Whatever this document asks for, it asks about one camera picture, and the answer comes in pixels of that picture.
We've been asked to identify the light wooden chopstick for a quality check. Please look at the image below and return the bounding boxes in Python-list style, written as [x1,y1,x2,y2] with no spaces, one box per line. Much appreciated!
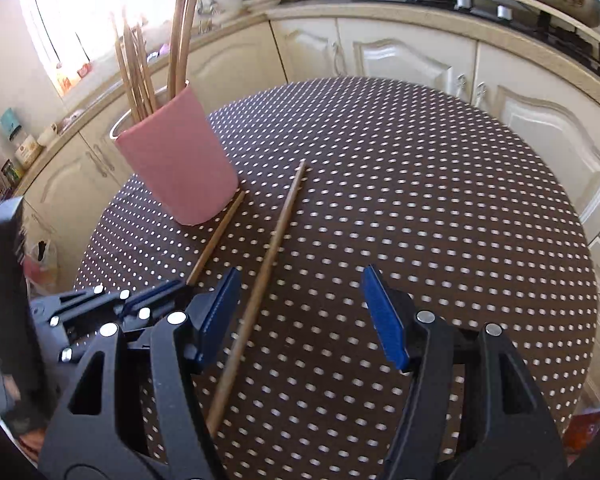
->
[207,159,308,437]

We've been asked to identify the pink chopstick cup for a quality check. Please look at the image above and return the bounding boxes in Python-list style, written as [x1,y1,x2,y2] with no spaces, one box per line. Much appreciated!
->
[109,87,238,226]

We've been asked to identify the brown polka dot tablecloth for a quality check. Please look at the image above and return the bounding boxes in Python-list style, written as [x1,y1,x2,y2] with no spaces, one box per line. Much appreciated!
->
[72,75,600,480]

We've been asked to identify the cream lower kitchen cabinets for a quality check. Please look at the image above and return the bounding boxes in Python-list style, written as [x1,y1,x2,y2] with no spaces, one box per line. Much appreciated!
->
[187,3,600,405]

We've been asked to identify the black gas stove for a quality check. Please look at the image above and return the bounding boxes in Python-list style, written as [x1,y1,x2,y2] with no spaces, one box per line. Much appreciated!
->
[352,0,600,82]

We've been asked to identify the bundle of chopsticks in cup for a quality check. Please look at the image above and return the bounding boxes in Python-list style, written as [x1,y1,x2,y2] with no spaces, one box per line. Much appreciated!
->
[114,18,158,124]

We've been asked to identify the chopstick in cup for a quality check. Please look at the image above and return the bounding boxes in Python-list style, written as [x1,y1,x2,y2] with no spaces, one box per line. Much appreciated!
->
[176,0,197,94]
[168,0,186,99]

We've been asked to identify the chopstick in cup left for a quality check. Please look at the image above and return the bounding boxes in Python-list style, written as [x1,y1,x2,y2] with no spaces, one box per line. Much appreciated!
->
[168,0,186,99]

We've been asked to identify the chopstick in cup right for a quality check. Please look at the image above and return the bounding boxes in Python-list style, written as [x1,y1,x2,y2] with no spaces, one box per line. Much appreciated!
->
[176,0,197,94]

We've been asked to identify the jar with teal lid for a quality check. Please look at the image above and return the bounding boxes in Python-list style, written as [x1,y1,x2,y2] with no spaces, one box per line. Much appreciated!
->
[0,108,42,170]

